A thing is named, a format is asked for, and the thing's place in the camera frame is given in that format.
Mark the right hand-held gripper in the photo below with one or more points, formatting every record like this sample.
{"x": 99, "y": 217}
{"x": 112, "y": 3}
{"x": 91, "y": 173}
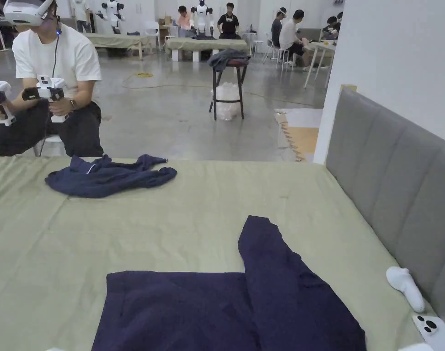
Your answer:
{"x": 415, "y": 347}

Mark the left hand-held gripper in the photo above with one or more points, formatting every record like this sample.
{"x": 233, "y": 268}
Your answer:
{"x": 54, "y": 349}

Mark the white phone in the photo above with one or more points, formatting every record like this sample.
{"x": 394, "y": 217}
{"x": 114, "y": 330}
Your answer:
{"x": 436, "y": 334}

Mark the white hand controller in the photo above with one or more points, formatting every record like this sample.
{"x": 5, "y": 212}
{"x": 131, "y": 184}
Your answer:
{"x": 405, "y": 285}

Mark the grey padded headboard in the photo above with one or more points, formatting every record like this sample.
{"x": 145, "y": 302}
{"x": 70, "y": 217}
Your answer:
{"x": 394, "y": 172}

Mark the bunched dark blue shirt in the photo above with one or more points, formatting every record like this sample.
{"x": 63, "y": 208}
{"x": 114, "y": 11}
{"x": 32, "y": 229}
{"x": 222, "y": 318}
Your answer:
{"x": 109, "y": 179}

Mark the bed with pale green sheet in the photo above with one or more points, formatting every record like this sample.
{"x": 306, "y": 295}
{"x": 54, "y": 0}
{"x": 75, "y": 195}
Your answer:
{"x": 193, "y": 226}
{"x": 116, "y": 39}
{"x": 204, "y": 44}

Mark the foam floor mat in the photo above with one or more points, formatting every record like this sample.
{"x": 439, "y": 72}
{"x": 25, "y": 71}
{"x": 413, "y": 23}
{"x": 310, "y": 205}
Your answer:
{"x": 299, "y": 131}

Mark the white plastic bag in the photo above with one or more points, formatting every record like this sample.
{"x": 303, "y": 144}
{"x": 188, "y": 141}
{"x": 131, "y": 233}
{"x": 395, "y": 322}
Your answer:
{"x": 227, "y": 97}

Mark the group of people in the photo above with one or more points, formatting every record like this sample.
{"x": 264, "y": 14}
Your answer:
{"x": 332, "y": 25}

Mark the white humanoid robot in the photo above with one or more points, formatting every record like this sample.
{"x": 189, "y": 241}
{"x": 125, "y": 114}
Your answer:
{"x": 114, "y": 14}
{"x": 202, "y": 16}

